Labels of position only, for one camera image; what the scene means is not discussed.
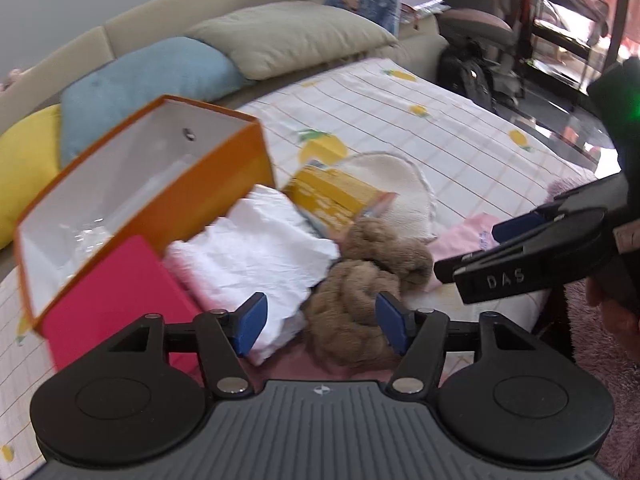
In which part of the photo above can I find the yellow pillow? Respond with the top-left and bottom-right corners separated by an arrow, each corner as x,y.
0,104 -> 62,248

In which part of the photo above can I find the lemon print tablecloth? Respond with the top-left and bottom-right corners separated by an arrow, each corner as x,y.
1,60 -> 593,479

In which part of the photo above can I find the red lidded candy box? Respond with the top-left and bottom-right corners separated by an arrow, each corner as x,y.
41,236 -> 201,370

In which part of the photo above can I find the yellow snack packet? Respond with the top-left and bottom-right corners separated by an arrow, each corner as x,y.
282,160 -> 398,240

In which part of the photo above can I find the round cream cloth pad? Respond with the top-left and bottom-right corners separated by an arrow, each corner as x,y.
335,151 -> 437,242

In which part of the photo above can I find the white tissue paper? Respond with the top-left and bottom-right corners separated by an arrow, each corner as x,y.
163,184 -> 338,366

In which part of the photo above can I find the pink plush on sofa back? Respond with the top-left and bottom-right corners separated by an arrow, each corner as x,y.
0,68 -> 24,92

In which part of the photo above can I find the purple fluffy rug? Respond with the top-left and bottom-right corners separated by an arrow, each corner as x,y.
544,173 -> 640,480

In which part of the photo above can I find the pink office chair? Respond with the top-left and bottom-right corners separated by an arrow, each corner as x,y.
438,0 -> 528,110

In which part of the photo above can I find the beige sofa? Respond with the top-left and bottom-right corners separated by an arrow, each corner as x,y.
1,0 -> 448,134

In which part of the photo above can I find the brown fluffy plush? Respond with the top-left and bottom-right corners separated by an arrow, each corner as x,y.
302,218 -> 434,372

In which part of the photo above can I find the black metal shelf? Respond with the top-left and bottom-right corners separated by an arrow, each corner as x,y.
526,0 -> 639,103

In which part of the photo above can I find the orange cardboard box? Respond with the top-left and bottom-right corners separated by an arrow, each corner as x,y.
14,96 -> 274,328

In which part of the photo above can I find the blue pillow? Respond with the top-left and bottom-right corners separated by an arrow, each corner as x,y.
60,37 -> 250,167

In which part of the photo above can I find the grey beige pillow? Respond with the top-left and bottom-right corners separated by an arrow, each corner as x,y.
186,1 -> 397,81

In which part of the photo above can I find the person right hand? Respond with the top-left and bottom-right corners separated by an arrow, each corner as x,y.
586,257 -> 639,363

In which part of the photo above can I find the black backpack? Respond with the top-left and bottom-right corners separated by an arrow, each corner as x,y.
436,41 -> 496,113

